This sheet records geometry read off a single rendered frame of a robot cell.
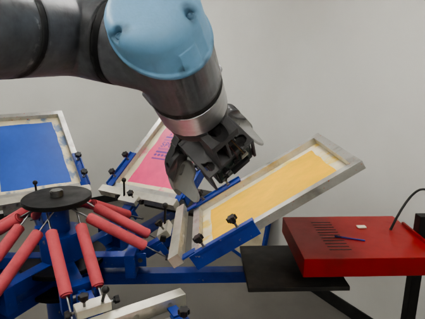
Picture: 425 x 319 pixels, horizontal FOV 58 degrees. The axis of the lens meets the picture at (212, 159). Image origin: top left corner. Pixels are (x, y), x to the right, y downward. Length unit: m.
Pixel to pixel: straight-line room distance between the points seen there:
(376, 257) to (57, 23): 1.70
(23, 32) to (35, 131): 2.76
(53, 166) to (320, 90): 2.01
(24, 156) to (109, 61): 2.56
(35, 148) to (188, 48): 2.66
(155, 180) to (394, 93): 1.62
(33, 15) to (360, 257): 1.69
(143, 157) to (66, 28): 2.42
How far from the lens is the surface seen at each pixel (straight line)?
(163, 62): 0.29
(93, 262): 1.73
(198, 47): 0.30
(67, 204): 1.82
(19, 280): 1.92
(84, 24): 0.34
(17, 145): 2.94
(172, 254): 1.65
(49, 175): 2.74
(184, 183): 0.54
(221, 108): 0.39
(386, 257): 1.88
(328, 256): 1.80
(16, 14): 0.29
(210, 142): 0.40
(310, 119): 3.19
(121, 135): 5.47
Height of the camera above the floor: 1.94
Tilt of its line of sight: 15 degrees down
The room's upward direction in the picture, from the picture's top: straight up
